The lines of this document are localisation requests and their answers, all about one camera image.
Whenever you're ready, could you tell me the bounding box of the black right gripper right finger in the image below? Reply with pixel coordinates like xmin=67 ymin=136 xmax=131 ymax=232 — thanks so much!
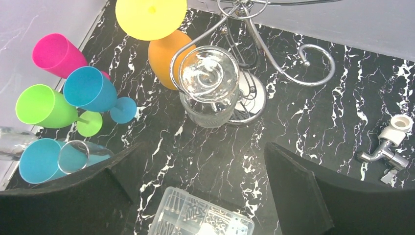
xmin=264 ymin=142 xmax=415 ymax=235

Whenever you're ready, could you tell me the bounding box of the pink plastic wine glass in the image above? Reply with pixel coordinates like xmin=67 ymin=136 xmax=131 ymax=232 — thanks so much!
xmin=32 ymin=33 xmax=110 ymax=80

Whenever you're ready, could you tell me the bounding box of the silver wire glass rack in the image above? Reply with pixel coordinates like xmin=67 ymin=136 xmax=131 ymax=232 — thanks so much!
xmin=170 ymin=0 xmax=336 ymax=126

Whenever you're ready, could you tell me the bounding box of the clear glass wine glass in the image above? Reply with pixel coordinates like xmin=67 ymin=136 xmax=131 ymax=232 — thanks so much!
xmin=0 ymin=126 xmax=38 ymax=161
xmin=58 ymin=140 xmax=114 ymax=174

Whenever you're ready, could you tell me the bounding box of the blue plastic wine glass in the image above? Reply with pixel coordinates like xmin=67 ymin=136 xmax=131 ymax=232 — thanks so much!
xmin=63 ymin=66 xmax=137 ymax=124
xmin=19 ymin=138 xmax=114 ymax=185

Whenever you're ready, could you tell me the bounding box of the yellow plastic wine glass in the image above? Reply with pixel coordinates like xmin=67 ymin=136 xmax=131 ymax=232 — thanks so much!
xmin=115 ymin=0 xmax=191 ymax=90

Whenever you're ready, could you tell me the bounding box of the clear plastic screw box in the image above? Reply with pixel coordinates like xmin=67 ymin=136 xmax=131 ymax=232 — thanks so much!
xmin=148 ymin=187 xmax=254 ymax=235

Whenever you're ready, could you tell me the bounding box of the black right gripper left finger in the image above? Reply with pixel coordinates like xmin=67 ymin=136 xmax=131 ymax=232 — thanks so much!
xmin=0 ymin=143 xmax=144 ymax=235

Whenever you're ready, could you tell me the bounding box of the small silver metal fixture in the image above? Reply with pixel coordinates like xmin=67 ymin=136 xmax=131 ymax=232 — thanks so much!
xmin=357 ymin=114 xmax=414 ymax=184

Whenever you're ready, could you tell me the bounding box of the green plastic wine glass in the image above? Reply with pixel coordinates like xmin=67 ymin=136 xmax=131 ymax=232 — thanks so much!
xmin=15 ymin=84 xmax=103 ymax=137

